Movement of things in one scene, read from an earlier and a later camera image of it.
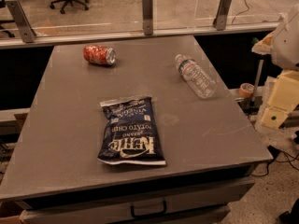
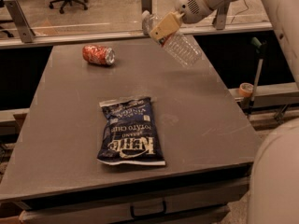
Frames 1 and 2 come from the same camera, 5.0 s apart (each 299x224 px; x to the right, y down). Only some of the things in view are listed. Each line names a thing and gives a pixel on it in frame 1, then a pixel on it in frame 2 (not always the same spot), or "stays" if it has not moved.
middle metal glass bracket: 148,14 stays
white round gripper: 288,44 to 191,6
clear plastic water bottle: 195,76 to 181,46
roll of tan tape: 246,90 stays
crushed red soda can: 100,54 stays
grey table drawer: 205,204 stays
